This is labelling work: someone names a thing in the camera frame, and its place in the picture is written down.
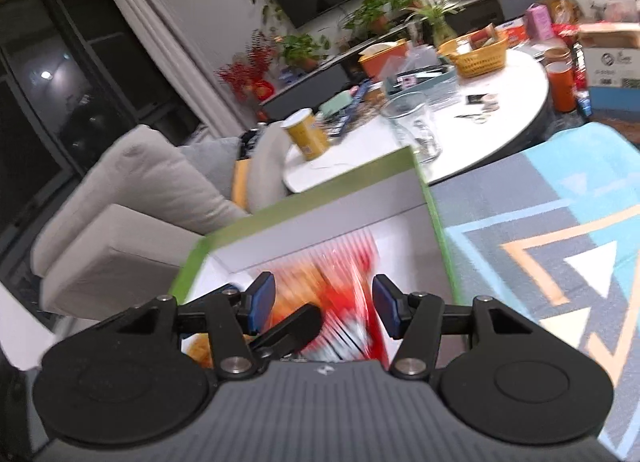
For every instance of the pink carton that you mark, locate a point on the pink carton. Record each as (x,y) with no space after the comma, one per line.
(539,23)

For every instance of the grey cushion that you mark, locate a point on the grey cushion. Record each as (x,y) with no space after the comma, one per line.
(212,159)

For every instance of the orange paper cup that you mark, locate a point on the orange paper cup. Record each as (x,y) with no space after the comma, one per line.
(560,87)
(556,55)

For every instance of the yellow woven basket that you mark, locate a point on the yellow woven basket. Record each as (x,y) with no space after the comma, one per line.
(477,59)

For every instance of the orange storage box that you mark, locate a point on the orange storage box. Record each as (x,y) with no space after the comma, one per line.
(382,62)

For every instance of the red snack packet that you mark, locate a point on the red snack packet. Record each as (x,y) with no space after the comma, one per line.
(345,292)

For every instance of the red flower decoration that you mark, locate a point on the red flower decoration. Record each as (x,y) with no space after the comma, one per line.
(250,67)

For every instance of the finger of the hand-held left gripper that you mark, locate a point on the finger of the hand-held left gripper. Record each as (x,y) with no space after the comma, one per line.
(295,328)

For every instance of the green cardboard box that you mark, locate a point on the green cardboard box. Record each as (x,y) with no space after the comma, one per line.
(350,197)

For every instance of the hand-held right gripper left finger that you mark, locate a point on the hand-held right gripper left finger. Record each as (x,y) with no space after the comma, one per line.
(261,303)

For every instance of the teal tray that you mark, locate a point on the teal tray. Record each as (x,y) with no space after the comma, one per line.
(425,84)

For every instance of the round white table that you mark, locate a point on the round white table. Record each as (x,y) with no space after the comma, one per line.
(500,107)

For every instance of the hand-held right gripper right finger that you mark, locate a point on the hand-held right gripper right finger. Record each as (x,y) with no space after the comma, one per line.
(387,303)

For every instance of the dark television cabinet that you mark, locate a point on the dark television cabinet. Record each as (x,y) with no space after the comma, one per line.
(310,84)

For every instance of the blue patterned mat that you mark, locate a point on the blue patterned mat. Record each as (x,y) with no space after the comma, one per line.
(500,202)

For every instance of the spider plant in glass vase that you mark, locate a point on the spider plant in glass vase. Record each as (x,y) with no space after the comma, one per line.
(435,17)

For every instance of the clear glass pitcher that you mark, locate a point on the clear glass pitcher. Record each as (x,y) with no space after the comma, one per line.
(412,127)

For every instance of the white curtain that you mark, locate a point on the white curtain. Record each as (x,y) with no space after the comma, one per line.
(165,42)

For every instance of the white cardboard box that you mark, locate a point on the white cardboard box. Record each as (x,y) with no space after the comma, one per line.
(612,67)

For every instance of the beige fabric sofa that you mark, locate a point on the beige fabric sofa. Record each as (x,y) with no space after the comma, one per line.
(125,202)

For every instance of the yellow snack can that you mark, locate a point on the yellow snack can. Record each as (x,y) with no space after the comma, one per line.
(307,134)

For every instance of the dark glass door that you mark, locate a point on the dark glass door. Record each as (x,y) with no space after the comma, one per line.
(50,92)

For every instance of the dark blue snack packet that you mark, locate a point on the dark blue snack packet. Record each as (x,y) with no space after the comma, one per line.
(357,102)

